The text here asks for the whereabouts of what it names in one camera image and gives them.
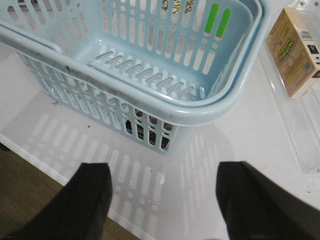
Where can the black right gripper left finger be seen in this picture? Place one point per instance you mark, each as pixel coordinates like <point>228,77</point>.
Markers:
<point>77,212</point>

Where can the light blue plastic basket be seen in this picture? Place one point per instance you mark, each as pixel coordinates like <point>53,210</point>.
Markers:
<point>152,70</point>

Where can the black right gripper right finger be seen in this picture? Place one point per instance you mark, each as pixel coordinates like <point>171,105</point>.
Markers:
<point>255,208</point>

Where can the beige tissue pack box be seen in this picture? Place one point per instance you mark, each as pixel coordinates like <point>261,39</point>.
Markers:
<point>295,53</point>

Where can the clear acrylic right stand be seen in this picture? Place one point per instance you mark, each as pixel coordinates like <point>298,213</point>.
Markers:
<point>301,117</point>

